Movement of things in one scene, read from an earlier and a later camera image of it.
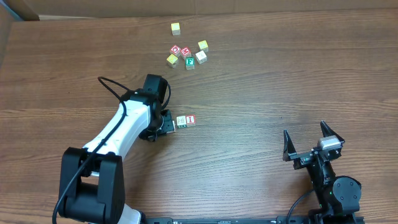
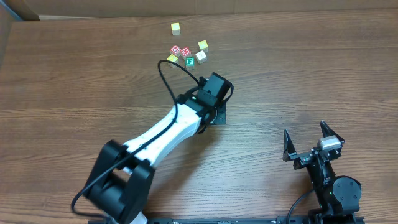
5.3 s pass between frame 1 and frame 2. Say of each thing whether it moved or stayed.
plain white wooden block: stayed
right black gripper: stayed
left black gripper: moved
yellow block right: stayed
